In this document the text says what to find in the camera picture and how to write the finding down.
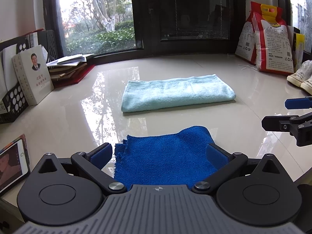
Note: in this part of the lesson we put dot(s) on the white smartphone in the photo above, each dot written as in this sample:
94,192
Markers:
12,165

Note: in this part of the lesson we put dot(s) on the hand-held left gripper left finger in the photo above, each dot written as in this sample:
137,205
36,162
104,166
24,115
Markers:
102,154

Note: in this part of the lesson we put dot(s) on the open white book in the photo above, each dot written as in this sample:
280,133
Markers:
69,59

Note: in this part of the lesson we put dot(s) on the red folder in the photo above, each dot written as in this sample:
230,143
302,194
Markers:
78,76

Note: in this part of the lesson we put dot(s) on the white book with portrait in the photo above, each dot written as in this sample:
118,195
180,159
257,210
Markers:
34,78

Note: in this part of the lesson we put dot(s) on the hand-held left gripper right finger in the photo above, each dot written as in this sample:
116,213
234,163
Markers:
215,154

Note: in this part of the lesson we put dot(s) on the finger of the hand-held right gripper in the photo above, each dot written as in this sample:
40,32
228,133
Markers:
277,123
296,103

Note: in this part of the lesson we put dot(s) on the dark blue towel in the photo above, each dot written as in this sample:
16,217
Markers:
165,156

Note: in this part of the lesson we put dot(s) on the stack of brown books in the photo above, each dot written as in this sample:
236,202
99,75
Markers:
65,71

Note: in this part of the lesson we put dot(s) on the yellow black package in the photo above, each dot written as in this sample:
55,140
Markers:
298,48

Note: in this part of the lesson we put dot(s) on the black mesh file organizer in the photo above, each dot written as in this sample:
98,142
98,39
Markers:
14,100

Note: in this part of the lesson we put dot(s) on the light blue folded towel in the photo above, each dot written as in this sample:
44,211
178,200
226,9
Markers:
175,90

